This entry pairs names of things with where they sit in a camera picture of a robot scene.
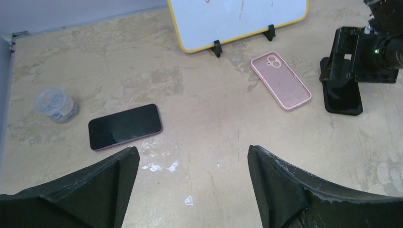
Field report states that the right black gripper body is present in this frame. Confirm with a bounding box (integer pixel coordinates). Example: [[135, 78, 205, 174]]
[[330, 27, 399, 84]]

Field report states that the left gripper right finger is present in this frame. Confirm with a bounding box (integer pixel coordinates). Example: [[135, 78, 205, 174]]
[[247, 145, 403, 228]]

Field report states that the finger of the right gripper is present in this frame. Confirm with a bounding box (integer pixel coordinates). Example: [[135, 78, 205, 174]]
[[320, 57, 357, 87]]

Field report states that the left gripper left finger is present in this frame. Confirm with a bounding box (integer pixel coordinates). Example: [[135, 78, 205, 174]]
[[0, 147, 140, 228]]

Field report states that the bare phone with purple edge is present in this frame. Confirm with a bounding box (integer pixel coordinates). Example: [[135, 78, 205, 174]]
[[88, 104, 163, 151]]

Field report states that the black phone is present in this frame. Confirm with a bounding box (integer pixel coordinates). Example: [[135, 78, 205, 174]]
[[322, 78, 363, 116]]

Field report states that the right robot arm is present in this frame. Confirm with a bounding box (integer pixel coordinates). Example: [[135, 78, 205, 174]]
[[319, 0, 403, 83]]

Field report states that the black whiteboard stand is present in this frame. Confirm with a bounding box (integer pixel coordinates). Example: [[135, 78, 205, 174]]
[[210, 24, 276, 58]]

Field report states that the white board with yellow frame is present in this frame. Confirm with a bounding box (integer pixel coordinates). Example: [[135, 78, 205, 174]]
[[167, 0, 310, 53]]

